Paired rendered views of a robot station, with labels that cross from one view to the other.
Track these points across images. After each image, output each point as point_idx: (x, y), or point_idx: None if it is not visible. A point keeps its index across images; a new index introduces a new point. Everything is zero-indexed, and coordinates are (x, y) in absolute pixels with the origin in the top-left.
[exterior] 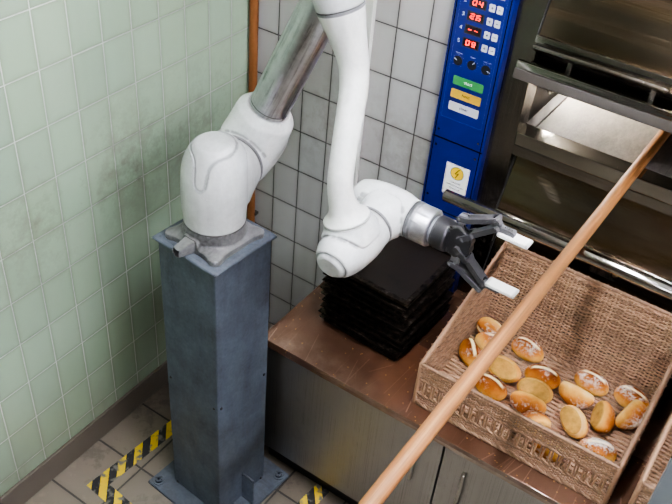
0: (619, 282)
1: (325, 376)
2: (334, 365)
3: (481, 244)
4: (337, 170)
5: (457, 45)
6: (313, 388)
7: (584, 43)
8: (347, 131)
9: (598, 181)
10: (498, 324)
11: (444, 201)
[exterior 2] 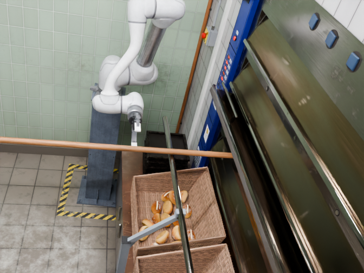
0: None
1: (121, 167)
2: (127, 166)
3: (206, 166)
4: (110, 73)
5: (220, 77)
6: (121, 171)
7: (239, 91)
8: (119, 63)
9: None
10: (185, 195)
11: (202, 141)
